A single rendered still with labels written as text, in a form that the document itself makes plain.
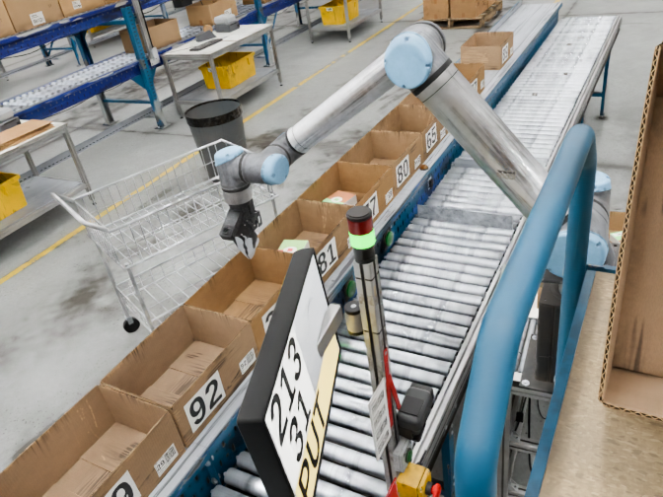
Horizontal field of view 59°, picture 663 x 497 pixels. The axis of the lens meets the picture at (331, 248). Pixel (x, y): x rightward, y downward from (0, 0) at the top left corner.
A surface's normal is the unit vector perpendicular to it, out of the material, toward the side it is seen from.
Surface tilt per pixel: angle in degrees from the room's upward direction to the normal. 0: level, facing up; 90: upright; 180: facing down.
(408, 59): 84
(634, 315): 57
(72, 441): 89
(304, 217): 90
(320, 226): 89
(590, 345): 0
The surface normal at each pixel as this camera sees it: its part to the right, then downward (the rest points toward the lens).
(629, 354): -0.47, -0.01
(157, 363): 0.87, 0.13
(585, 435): -0.15, -0.84
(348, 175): -0.45, 0.53
